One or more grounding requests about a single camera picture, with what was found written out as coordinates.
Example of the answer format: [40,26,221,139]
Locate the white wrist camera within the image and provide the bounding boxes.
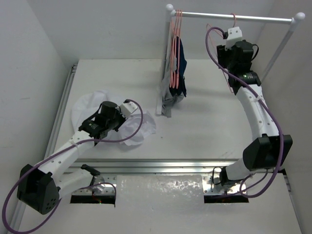
[222,27,242,51]
[119,101,137,118]

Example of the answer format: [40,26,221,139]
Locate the pink wire hanger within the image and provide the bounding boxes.
[206,12,238,95]

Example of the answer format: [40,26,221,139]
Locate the purple cable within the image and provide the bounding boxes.
[205,26,285,198]
[3,97,144,232]

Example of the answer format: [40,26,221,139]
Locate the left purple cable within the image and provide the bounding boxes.
[3,97,144,232]

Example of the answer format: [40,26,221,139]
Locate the white shirt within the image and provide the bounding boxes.
[71,90,156,146]

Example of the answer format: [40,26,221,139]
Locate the dark blue hanging garment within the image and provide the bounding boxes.
[169,40,187,97]

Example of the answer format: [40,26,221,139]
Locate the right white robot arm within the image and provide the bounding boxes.
[216,40,293,186]

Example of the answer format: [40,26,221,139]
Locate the grey hanging garment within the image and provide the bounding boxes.
[159,72,184,118]

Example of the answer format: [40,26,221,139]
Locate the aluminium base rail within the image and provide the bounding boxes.
[66,158,244,203]

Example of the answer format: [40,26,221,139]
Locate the white clothes rack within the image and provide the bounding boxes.
[160,4,305,80]

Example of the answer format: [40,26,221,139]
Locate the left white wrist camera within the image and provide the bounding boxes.
[119,101,137,118]

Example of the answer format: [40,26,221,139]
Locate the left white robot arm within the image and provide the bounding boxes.
[17,101,137,215]

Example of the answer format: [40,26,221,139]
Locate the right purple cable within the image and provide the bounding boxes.
[205,26,285,198]

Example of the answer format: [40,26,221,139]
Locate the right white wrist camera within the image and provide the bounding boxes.
[222,27,242,51]

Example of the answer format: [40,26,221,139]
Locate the pink hangers on rack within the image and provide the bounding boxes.
[169,9,182,89]

